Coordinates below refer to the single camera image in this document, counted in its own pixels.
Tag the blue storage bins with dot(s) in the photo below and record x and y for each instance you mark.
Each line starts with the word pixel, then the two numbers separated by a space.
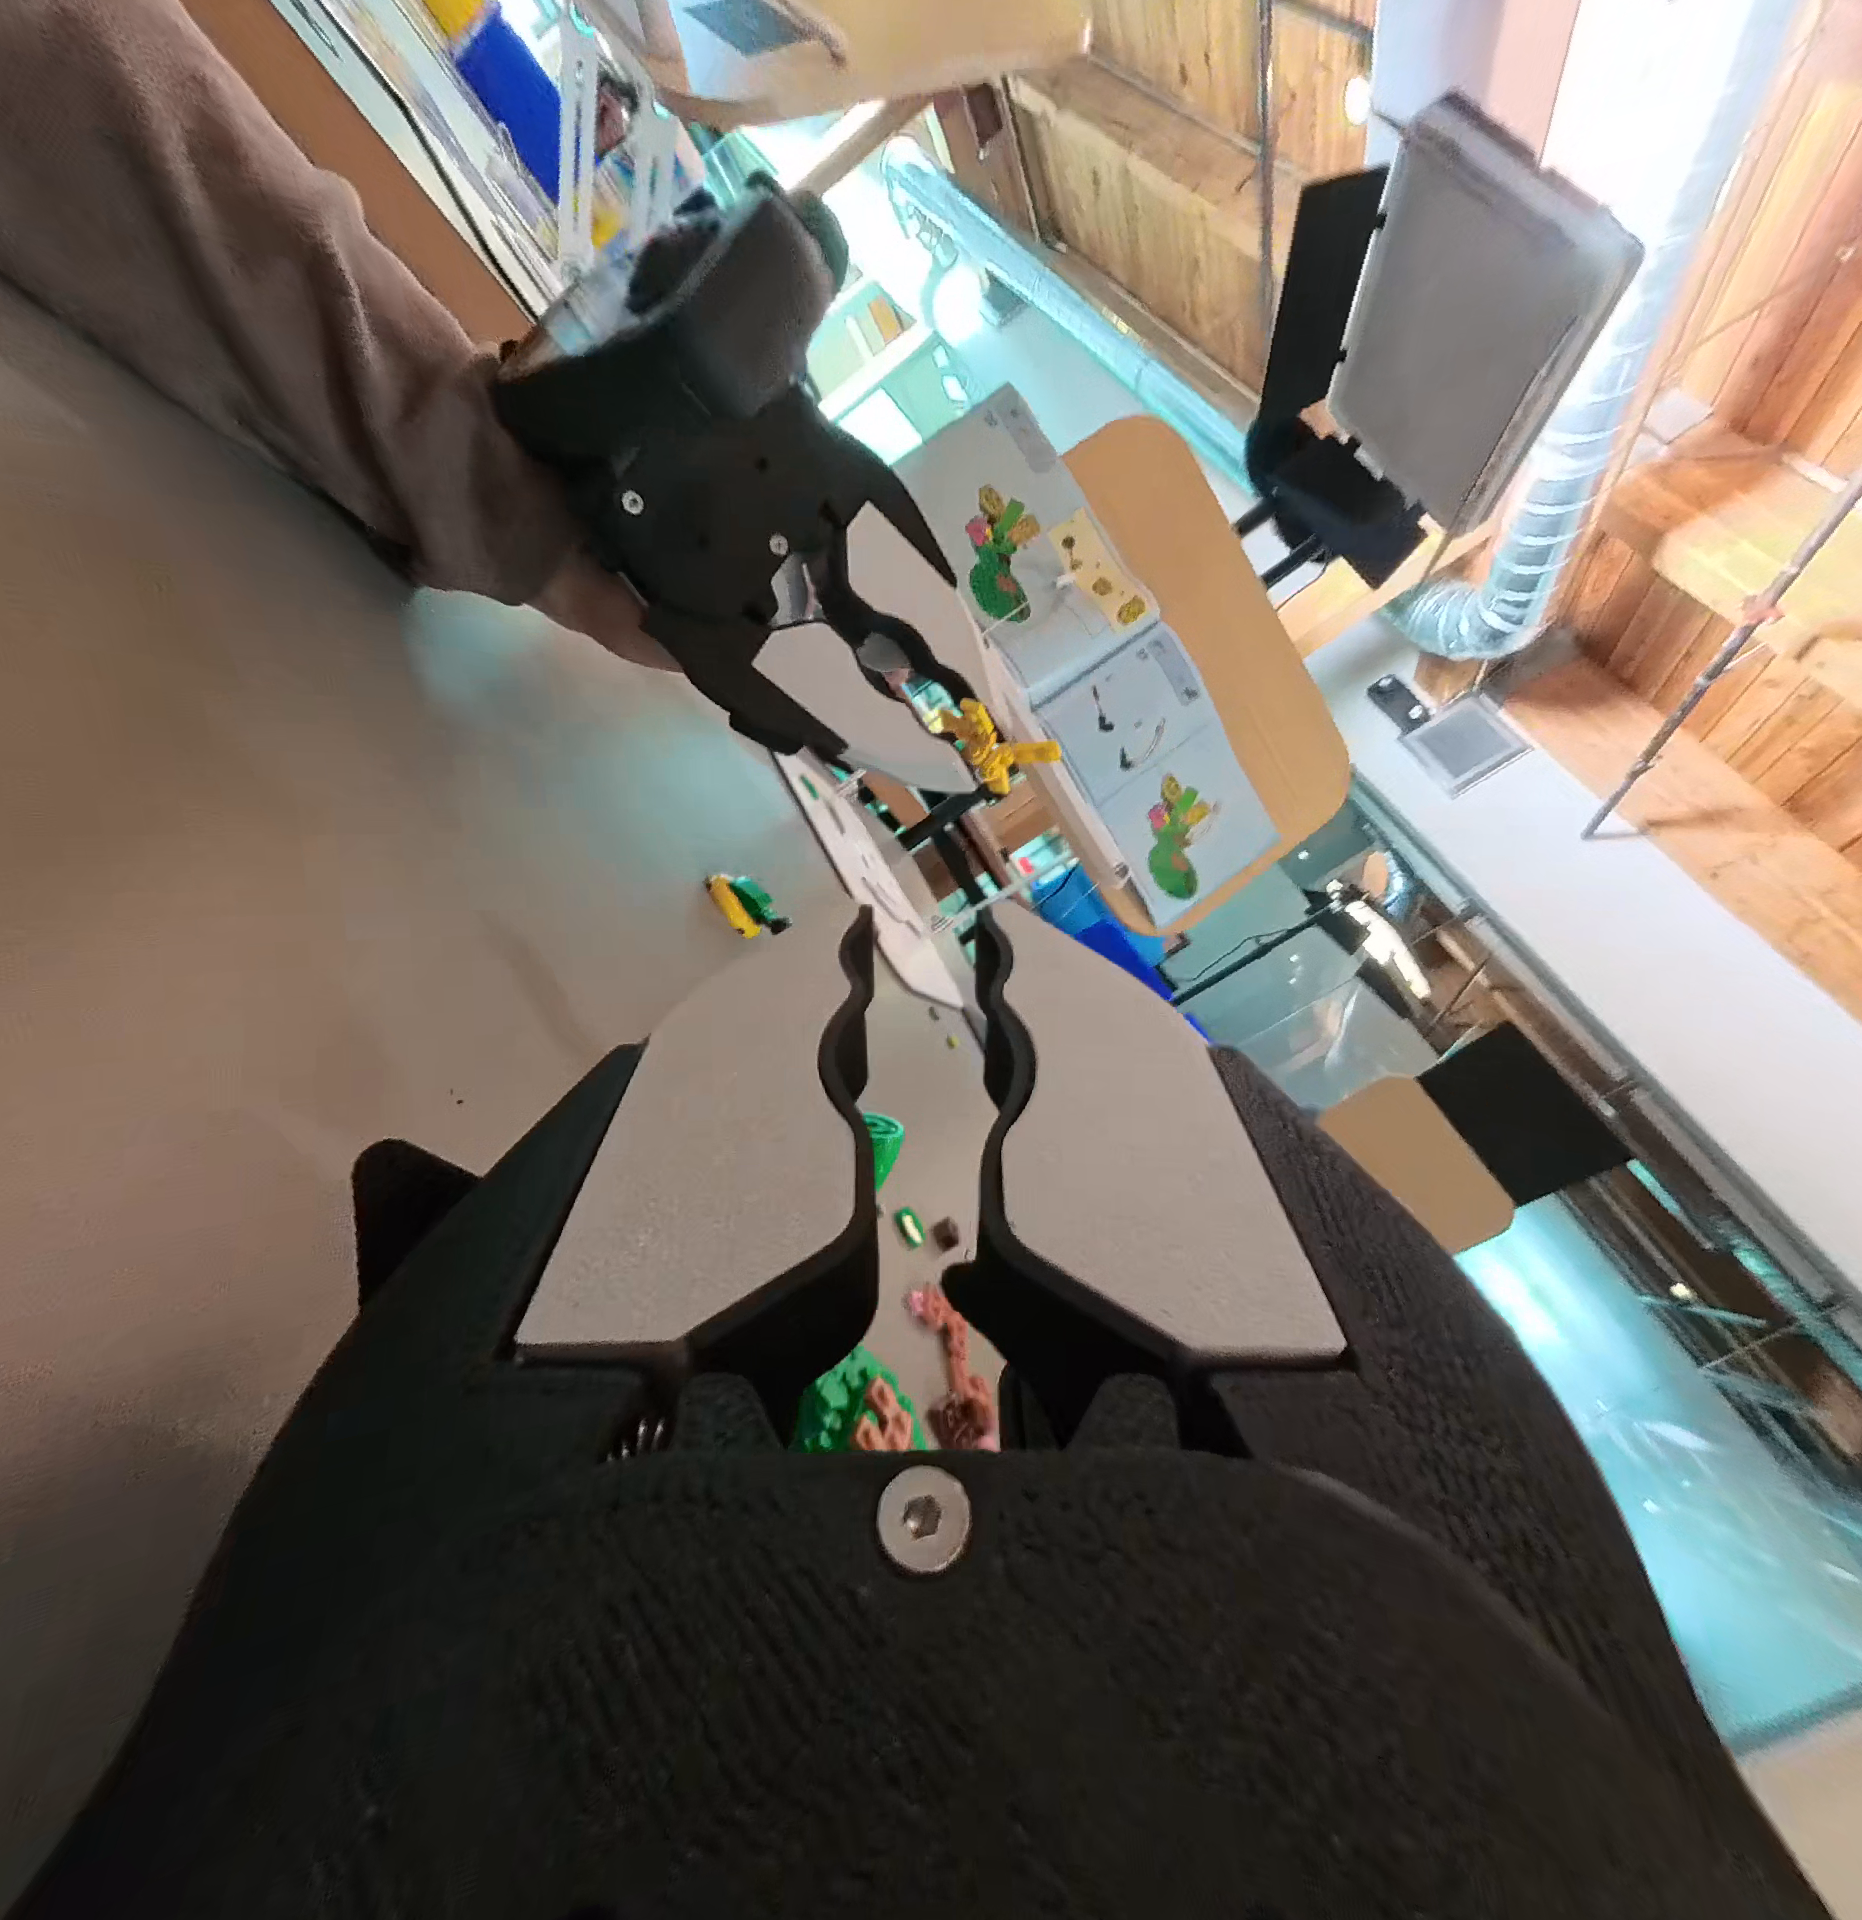
pixel 1112 929

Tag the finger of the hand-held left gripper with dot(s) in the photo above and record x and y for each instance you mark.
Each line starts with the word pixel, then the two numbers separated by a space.
pixel 856 698
pixel 902 584

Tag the rounded wooden board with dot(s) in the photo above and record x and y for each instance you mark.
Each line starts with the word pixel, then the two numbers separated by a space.
pixel 1412 1162

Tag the yellow and green brick piece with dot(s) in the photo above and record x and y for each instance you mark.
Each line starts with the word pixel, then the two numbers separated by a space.
pixel 745 905

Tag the tan angled brick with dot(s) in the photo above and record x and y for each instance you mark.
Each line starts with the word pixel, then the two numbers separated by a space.
pixel 955 1350

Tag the white booklet stand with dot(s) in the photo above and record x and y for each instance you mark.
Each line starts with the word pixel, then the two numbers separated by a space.
pixel 872 869

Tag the person's left forearm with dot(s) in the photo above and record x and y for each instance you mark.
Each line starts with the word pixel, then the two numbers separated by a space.
pixel 195 226

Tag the large black display screen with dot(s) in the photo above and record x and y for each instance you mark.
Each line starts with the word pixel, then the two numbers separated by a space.
pixel 1487 300

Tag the pale wooden board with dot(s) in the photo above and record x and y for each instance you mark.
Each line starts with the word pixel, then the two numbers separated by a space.
pixel 902 45

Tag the brick instruction booklet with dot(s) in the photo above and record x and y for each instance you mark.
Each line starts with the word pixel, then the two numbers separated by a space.
pixel 1112 675

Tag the silver ventilation duct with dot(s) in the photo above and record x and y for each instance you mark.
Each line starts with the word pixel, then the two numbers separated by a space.
pixel 1532 524

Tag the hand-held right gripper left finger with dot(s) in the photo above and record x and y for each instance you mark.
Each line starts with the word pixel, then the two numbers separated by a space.
pixel 707 1187

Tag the white folding stand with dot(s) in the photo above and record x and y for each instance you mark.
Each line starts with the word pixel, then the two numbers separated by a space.
pixel 602 150

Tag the yellow brick flower assembly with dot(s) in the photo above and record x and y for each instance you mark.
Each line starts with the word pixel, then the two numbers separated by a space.
pixel 992 743

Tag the wooden booklet board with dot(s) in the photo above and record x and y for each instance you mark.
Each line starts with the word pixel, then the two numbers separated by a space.
pixel 1262 675

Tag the grey desk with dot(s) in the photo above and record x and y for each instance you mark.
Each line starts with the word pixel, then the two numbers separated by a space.
pixel 270 901

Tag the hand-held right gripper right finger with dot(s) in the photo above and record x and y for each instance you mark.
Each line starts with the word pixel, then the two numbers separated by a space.
pixel 1158 1187

